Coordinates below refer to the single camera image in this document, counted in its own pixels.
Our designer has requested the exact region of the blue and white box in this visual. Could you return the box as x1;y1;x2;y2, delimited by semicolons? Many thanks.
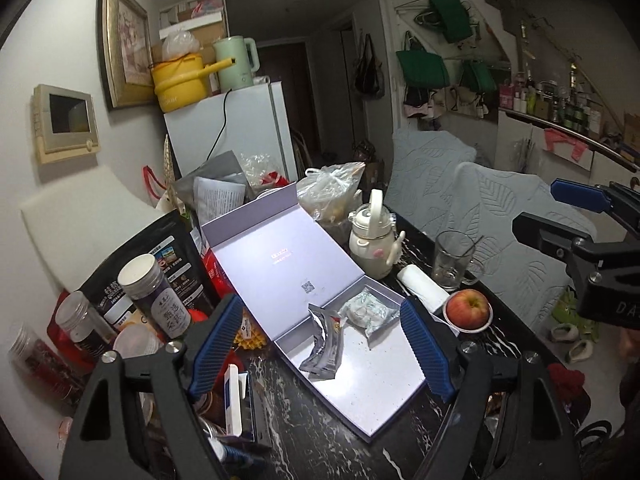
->
222;364;273;448

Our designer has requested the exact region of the red plastic packet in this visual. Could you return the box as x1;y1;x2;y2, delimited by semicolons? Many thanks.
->
200;250;236;311

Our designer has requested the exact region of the clear wrapped white packet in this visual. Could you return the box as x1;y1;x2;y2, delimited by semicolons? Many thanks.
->
345;287;403;351

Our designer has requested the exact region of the clear plastic bag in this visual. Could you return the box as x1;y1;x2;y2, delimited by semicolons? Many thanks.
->
160;30;202;63

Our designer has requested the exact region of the green tote bag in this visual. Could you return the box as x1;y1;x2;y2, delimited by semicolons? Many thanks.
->
396;31;449;90
429;0;476;43
460;59;498;93

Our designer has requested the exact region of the white teapot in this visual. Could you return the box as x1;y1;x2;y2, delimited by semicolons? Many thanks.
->
348;189;407;281

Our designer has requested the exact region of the grey slipper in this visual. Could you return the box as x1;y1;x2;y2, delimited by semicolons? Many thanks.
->
565;340;596;363
550;323;581;343

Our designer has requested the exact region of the glass mug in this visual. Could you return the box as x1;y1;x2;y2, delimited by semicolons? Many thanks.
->
432;230;486;292

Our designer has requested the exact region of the grey plastic bag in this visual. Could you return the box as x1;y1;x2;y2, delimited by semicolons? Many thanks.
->
172;150;248;216

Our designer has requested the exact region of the lavender gift box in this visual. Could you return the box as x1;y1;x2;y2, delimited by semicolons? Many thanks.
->
200;182;428;443

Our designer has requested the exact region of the brown bag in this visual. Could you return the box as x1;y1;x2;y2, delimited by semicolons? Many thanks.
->
352;140;386;186

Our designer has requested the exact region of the white lid dark jar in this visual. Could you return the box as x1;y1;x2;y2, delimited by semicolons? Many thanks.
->
117;254;193;346

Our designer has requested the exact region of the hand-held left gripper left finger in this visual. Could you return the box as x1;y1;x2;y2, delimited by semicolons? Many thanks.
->
59;292;251;480

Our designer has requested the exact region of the jar of red contents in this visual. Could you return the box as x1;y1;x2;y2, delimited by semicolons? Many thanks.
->
7;325;76;401

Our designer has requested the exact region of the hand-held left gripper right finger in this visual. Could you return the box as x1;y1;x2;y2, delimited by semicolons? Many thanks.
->
399;296;596;480

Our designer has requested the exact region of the black hanging handbag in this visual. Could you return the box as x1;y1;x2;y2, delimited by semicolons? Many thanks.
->
354;34;386;100

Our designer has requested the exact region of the printed paper sheet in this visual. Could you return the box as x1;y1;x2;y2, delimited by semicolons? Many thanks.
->
192;176;247;226

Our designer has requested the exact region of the translucent plastic jar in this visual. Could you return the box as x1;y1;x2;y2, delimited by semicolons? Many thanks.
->
112;322;166;361

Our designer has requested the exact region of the crinkled clear plastic wrapper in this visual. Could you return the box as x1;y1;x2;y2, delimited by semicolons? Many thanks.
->
240;152;281;186

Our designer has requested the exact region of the small white dish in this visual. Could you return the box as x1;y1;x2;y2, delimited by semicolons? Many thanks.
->
442;305;494;334

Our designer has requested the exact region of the row of bottles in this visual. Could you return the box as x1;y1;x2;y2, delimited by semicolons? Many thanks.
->
500;72;608;136

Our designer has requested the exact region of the grey leaf pattern sofa cover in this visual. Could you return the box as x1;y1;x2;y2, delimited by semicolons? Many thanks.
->
385;129;598;333

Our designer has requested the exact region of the beige wall intercom panel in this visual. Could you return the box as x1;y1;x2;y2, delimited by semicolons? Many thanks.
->
32;84;101;165

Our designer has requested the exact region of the red apple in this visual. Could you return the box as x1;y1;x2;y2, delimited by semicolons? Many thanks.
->
446;289;490;329

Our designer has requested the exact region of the yellow pot with handle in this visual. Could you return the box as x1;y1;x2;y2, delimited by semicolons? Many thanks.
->
151;52;236;113

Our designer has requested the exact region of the pale green electric kettle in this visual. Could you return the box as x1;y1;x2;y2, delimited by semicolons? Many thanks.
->
213;36;261;92

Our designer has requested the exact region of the round woven fan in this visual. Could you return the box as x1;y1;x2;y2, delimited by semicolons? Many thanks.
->
163;135;177;201

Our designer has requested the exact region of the white fridge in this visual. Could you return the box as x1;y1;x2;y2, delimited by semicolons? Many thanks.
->
164;81;299;196

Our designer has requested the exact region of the red fluffy cloth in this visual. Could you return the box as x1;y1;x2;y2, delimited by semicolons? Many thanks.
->
547;362;586;413

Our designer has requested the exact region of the black kettle cable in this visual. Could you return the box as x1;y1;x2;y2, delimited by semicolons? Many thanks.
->
200;89;228;166

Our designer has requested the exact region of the plastic bag of food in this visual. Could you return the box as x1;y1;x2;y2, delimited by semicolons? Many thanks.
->
297;161;366;241

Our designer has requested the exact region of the thin wooden stick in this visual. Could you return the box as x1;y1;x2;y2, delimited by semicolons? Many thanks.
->
457;236;484;261

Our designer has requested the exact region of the metal stair handrail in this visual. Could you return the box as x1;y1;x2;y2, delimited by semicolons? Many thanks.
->
500;107;640;171

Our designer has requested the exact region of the yellow waffle shaped item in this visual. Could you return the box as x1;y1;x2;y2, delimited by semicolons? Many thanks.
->
232;310;271;351

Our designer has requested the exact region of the clear lid dark jar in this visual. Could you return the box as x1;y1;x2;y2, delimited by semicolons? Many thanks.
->
54;291;118;361

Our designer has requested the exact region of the gold framed picture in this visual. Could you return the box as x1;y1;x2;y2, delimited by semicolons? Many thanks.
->
102;0;153;109

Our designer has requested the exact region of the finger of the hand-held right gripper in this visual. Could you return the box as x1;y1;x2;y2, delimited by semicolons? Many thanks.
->
512;211;608;273
550;178;640;231

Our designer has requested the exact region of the red and white bag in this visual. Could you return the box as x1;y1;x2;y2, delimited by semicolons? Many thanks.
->
142;165;173;211

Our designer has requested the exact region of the silver foil sachet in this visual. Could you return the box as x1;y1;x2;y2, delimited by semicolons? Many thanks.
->
300;303;348;376

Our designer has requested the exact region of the pink cloth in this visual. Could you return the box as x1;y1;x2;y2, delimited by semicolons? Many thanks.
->
544;127;588;163

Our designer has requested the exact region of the red printed bag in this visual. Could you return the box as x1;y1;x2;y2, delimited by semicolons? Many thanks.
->
257;171;291;193

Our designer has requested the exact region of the black snack pouch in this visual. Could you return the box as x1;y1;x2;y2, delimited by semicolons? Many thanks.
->
80;210;221;331

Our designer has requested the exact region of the cardboard box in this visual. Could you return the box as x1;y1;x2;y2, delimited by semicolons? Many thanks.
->
160;0;230;56

